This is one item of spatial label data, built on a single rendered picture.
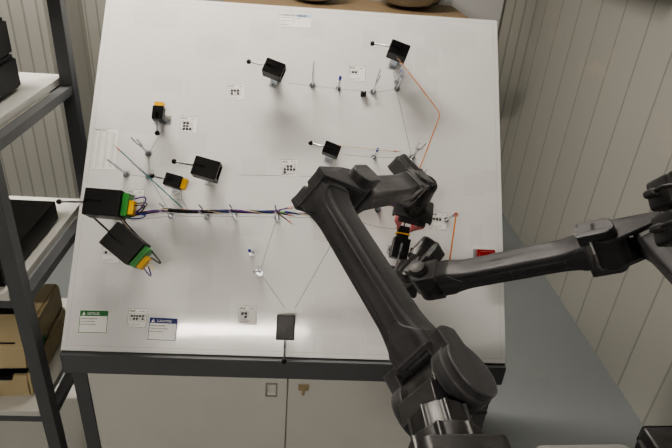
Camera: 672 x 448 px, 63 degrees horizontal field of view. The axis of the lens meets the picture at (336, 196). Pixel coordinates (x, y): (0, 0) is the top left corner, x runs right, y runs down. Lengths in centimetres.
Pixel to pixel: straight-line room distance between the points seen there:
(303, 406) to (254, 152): 75
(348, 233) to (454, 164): 90
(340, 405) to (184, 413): 45
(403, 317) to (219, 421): 114
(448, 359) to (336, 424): 114
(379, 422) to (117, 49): 134
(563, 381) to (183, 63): 225
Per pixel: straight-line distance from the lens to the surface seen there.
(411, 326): 70
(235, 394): 169
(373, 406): 173
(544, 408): 283
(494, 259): 120
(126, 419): 183
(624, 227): 114
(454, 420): 61
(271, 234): 154
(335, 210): 81
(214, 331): 155
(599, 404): 297
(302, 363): 154
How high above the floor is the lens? 194
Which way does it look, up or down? 28 degrees down
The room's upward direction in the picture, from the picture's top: 5 degrees clockwise
